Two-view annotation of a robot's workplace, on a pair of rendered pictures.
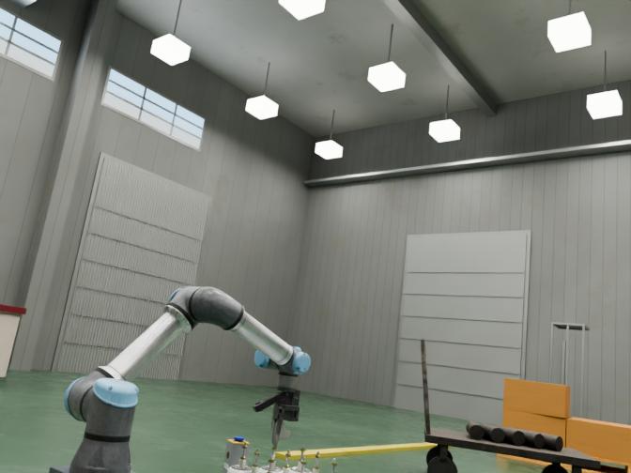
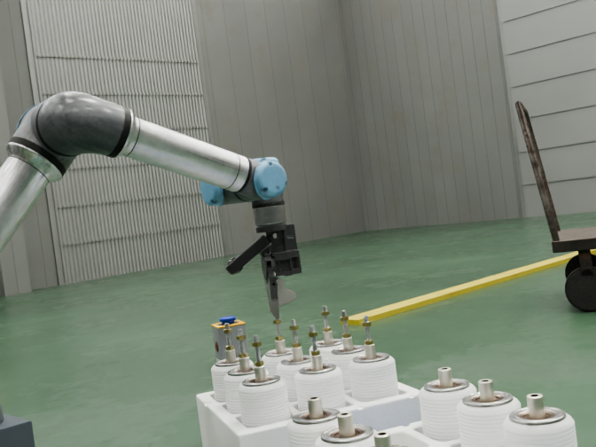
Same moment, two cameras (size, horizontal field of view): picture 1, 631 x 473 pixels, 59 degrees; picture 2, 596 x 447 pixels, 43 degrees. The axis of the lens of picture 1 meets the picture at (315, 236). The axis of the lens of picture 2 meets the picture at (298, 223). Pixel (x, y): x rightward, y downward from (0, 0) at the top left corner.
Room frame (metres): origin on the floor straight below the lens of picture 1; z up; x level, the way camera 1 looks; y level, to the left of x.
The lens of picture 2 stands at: (0.45, -0.26, 0.58)
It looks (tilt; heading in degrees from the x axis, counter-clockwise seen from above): 1 degrees down; 8
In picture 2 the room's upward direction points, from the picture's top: 7 degrees counter-clockwise
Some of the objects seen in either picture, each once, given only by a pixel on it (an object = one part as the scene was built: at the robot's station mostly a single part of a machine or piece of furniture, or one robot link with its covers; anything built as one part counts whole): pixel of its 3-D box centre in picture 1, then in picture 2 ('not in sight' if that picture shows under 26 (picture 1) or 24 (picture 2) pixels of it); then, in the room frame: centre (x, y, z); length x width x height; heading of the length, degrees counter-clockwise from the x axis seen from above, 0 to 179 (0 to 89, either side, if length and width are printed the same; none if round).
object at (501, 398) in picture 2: not in sight; (487, 399); (1.64, -0.36, 0.25); 0.08 x 0.08 x 0.01
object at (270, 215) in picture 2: (286, 382); (270, 216); (2.18, 0.03, 0.56); 0.08 x 0.08 x 0.05
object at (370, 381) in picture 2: not in sight; (376, 402); (2.02, -0.16, 0.16); 0.10 x 0.10 x 0.18
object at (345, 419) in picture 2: not in sight; (346, 425); (1.52, -0.15, 0.26); 0.02 x 0.02 x 0.03
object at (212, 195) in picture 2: (273, 358); (231, 186); (2.10, 0.09, 0.64); 0.11 x 0.11 x 0.08; 44
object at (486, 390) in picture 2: not in sight; (486, 391); (1.64, -0.36, 0.26); 0.02 x 0.02 x 0.03
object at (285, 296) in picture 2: (282, 434); (283, 298); (2.16, 0.02, 0.38); 0.06 x 0.03 x 0.09; 108
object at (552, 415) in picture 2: not in sight; (537, 416); (1.53, -0.41, 0.25); 0.08 x 0.08 x 0.01
